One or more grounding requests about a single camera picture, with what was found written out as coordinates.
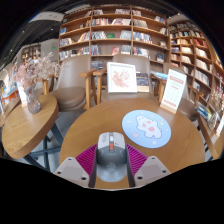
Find round light blue mouse pad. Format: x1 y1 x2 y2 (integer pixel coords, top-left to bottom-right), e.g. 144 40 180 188
121 109 172 149

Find distant wooden bookshelf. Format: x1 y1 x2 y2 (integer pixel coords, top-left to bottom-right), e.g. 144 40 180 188
20 44 43 66

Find large wooden bookshelf with books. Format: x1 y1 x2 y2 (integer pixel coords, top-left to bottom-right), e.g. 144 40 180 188
58 4 170 68

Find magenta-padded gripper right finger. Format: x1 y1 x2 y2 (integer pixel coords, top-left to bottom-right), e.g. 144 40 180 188
125 143 172 188

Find white framed flower picture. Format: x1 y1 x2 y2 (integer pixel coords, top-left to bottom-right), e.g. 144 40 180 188
106 61 138 94

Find round wooden side table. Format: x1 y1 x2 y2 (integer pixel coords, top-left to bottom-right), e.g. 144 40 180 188
197 113 224 160
1 94 64 168
0 96 21 128

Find vase with pale dried flowers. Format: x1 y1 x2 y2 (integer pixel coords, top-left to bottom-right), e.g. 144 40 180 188
208 88 224 132

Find stack of magazines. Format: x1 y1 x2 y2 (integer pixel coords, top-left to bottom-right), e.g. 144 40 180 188
194 101 213 122

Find glass vase with pink flowers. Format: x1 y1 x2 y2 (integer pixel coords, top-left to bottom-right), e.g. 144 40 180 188
13 53 61 115

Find white hanging ceiling panel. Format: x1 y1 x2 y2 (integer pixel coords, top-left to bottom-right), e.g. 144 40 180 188
28 11 65 23

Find small white table sign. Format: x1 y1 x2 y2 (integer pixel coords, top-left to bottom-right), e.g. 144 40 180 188
16 81 29 108
215 113 224 138

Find dark covered book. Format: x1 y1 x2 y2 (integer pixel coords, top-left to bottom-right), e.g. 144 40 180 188
135 72 150 93

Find white red standing table sign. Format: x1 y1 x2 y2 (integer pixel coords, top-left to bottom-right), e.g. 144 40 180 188
159 68 188 115

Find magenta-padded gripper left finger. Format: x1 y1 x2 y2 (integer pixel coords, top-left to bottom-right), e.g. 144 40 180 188
53 143 99 189

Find grey computer mouse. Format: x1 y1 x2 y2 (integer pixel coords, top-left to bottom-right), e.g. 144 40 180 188
95 131 128 183

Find beige wooden armchair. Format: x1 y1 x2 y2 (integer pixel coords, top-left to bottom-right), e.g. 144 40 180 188
48 54 98 113
93 54 159 103
158 62 201 122

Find tall wooden bookshelf with books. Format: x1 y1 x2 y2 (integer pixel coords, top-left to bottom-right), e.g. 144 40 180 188
167 21 224 111

